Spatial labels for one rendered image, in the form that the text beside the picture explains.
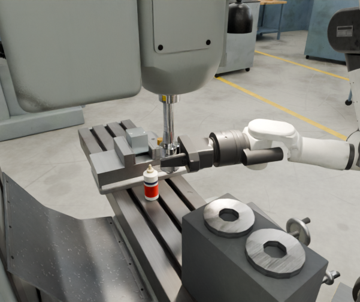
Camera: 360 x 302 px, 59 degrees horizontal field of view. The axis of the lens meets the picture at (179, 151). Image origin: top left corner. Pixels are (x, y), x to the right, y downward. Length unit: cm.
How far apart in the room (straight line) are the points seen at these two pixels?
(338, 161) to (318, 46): 604
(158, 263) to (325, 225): 182
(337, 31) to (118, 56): 54
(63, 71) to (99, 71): 5
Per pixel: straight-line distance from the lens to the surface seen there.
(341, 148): 83
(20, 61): 48
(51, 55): 48
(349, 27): 83
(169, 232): 82
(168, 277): 73
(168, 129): 71
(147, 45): 55
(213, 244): 54
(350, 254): 231
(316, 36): 681
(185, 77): 60
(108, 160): 99
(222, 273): 56
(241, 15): 77
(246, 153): 76
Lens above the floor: 153
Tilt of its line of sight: 30 degrees down
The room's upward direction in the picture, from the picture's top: straight up
